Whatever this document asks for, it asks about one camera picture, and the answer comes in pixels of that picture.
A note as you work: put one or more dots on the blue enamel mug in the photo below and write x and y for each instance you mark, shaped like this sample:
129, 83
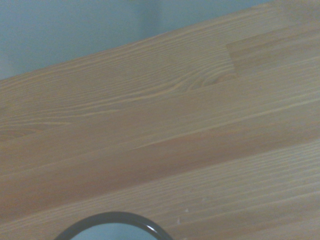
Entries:
112, 233

